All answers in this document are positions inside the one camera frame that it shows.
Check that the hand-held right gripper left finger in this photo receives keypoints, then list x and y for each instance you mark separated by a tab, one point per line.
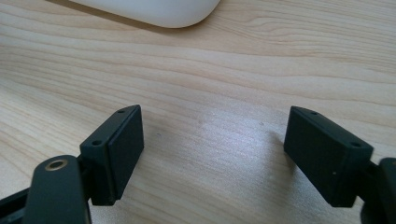
120	158

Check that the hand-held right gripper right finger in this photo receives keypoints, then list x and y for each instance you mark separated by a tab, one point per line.
327	155

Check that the white rounded plastic object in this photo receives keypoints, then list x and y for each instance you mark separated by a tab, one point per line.
155	11

